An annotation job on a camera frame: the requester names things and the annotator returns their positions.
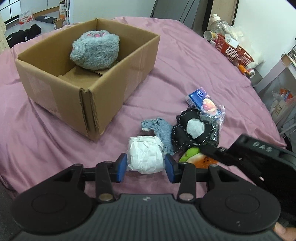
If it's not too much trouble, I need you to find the brown cardboard box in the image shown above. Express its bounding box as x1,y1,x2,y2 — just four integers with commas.
15,18,161,142

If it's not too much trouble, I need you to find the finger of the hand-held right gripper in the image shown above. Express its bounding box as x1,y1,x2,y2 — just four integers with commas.
200,145,243,166

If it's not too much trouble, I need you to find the orange and green plush toy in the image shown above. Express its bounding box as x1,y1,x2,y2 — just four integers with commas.
179,147,219,170

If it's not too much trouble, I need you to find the black flat bag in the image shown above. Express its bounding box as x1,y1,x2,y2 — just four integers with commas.
35,15,57,24

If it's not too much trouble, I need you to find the grey fluffy plush toy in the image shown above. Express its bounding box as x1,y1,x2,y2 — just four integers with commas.
70,30,120,70

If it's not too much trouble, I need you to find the white shopping bag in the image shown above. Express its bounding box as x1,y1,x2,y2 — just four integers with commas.
269,88,296,127

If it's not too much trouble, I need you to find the blue tissue packet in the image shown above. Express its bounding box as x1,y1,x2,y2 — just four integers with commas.
185,87,212,109

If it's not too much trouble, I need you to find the clear bottle with white cap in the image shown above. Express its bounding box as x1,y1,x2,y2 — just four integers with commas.
209,13,230,32

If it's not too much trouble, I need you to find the grey metal desk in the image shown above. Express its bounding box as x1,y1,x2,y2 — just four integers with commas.
253,44,296,94

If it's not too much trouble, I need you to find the cream dotted tablecloth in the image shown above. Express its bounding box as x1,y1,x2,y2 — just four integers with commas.
0,16,10,53

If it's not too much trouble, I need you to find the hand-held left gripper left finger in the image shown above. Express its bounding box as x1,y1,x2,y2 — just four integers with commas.
46,153,127,202

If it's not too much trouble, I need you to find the paper cup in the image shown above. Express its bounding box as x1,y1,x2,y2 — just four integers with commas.
203,30,218,41

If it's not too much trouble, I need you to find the clear pink print packet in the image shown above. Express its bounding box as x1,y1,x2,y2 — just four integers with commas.
199,98,226,130

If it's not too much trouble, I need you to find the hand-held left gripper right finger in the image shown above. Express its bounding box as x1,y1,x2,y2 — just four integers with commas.
165,153,248,202

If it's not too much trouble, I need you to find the white plastic bag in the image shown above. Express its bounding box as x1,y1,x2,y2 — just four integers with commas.
228,23,265,69

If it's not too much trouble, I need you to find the dark grey door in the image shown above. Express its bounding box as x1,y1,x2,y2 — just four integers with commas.
150,0,208,31

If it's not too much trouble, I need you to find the person's right hand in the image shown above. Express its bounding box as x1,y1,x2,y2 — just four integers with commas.
272,223,296,241

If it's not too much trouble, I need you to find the grey knitted sock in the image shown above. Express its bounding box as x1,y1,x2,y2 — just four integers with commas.
140,117,174,155

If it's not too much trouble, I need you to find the black cloth with dotted trim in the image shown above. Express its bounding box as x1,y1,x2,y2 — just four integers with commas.
171,108,220,150

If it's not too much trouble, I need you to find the red and white snack bag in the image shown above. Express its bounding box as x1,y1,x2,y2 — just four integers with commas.
18,10,34,25

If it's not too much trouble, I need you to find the pink bed sheet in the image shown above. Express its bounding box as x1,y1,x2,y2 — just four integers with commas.
0,16,288,204

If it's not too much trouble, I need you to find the red plastic basket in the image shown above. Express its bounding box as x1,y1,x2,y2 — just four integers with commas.
216,33,255,67

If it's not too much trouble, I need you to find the white cloth pad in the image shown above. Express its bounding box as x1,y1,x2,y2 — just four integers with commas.
186,118,205,139

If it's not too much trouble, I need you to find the white paper roll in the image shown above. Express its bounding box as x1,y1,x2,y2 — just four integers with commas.
127,136,165,174

